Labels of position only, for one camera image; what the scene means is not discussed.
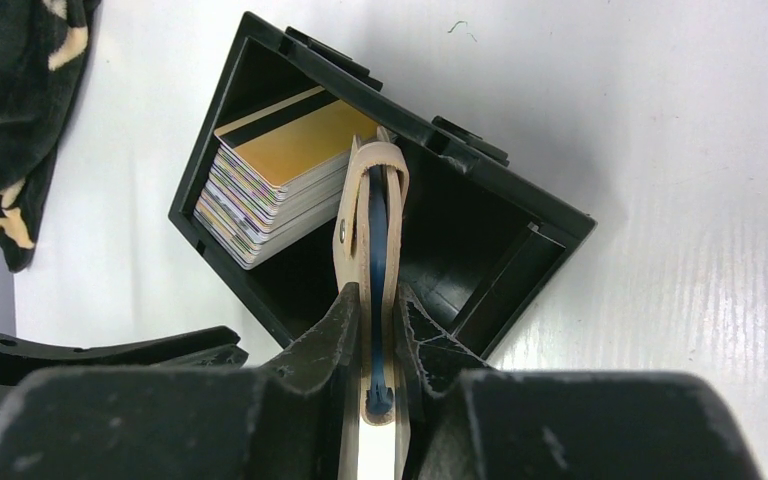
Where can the stack of credit cards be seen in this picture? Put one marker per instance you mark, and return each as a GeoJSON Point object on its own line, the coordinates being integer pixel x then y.
{"type": "Point", "coordinates": [278, 173]}

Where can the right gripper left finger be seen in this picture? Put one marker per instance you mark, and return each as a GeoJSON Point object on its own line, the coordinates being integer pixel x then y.
{"type": "Point", "coordinates": [310, 415]}

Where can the black floral blanket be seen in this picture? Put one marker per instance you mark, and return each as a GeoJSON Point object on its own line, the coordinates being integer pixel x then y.
{"type": "Point", "coordinates": [43, 54]}

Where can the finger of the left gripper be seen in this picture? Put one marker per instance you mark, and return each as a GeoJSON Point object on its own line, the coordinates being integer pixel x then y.
{"type": "Point", "coordinates": [215, 346]}

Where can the black plastic tray box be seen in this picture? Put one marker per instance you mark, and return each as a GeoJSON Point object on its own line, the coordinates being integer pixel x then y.
{"type": "Point", "coordinates": [478, 242]}

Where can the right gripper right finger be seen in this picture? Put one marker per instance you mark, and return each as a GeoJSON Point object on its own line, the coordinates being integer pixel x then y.
{"type": "Point", "coordinates": [428, 362]}

